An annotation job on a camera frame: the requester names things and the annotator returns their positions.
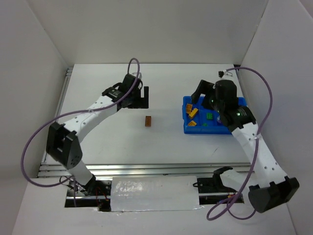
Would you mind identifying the green lego brick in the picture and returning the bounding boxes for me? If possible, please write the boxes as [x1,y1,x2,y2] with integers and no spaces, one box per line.
[206,113,213,120]

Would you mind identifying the brown 2x4 lego plate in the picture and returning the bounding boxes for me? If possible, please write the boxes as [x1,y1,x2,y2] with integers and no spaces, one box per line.
[145,116,152,127]

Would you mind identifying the yellow 2x4 lego brick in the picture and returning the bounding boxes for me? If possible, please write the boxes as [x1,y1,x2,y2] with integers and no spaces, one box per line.
[188,108,199,119]

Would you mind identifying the orange 2x4 lego brick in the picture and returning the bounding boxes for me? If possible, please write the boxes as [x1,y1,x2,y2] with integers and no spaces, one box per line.
[188,120,197,126]

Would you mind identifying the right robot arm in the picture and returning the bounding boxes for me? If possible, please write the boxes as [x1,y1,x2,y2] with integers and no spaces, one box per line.
[191,80,299,213]

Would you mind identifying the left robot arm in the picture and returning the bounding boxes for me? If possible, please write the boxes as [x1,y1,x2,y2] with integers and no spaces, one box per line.
[46,73,149,195]

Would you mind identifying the blue divided plastic bin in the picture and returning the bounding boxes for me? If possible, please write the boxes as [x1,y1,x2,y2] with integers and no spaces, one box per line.
[182,96,256,135]

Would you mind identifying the white taped cover plate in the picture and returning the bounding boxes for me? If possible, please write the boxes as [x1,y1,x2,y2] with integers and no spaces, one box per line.
[110,176,200,212]

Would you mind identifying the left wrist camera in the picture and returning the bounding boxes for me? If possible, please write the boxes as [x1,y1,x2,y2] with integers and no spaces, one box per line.
[132,72,142,80]

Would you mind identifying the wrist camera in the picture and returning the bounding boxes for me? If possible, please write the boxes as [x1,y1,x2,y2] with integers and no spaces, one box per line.
[132,72,142,80]
[218,70,233,79]

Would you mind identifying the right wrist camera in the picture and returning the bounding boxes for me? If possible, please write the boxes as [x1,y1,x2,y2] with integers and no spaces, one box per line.
[218,70,233,79]

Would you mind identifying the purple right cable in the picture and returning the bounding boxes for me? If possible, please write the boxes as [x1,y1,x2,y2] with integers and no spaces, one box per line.
[207,67,273,220]

